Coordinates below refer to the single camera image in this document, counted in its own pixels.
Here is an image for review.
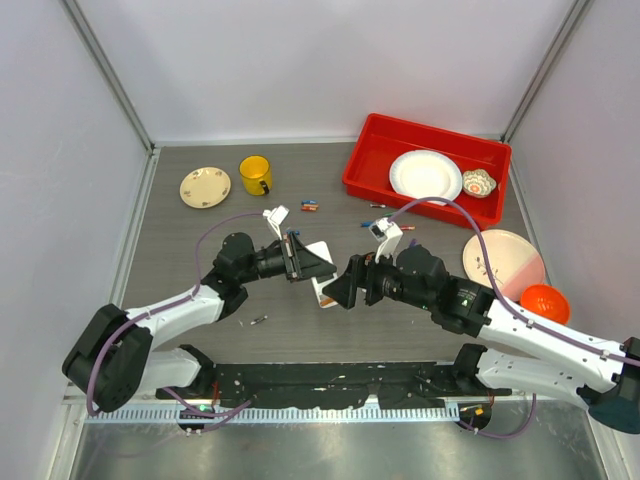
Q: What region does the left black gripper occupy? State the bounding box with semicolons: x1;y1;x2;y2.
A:
239;232;336;284

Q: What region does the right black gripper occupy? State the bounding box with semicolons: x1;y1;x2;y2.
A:
323;244;434;311

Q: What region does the white remote control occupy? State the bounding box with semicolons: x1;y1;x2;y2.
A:
307;241;338;309

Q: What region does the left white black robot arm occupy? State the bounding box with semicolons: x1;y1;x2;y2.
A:
62;233;336;415

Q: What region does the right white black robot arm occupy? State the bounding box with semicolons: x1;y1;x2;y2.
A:
323;245;639;434

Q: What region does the dark battery near base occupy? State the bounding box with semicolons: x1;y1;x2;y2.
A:
250;315;268;326

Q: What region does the yellow mug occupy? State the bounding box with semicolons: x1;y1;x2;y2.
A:
239;155;272;196

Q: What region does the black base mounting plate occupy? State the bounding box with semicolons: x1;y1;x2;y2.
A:
174;362;511;410

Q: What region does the cream floral plate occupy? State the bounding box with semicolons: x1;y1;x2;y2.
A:
179;167;231;209

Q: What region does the white paper plate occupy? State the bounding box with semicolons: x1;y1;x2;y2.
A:
389;150;462;200

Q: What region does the red plastic bin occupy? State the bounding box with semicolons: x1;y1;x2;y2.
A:
342;113;511;229

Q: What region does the small patterned ceramic bowl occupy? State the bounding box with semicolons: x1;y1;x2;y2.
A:
462;169;497;198

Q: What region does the pink white ceramic plate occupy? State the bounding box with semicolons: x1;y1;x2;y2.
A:
462;229;546;302

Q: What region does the orange plastic bowl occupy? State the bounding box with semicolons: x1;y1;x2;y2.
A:
520;284;571;325

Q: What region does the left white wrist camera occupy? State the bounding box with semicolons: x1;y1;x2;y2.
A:
262;205;289;240

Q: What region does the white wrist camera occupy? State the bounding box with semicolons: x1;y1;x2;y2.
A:
262;205;289;240
368;217;403;263

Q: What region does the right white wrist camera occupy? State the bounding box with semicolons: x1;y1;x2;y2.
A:
368;217;403;263

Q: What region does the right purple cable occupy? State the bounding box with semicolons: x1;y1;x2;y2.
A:
389;197;640;439

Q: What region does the purple cable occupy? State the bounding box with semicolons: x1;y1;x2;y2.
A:
389;197;640;439
85;212;266;432

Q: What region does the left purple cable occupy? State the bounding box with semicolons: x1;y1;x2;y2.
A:
85;212;266;432

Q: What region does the white slotted cable duct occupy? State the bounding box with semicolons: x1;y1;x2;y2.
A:
86;399;459;425

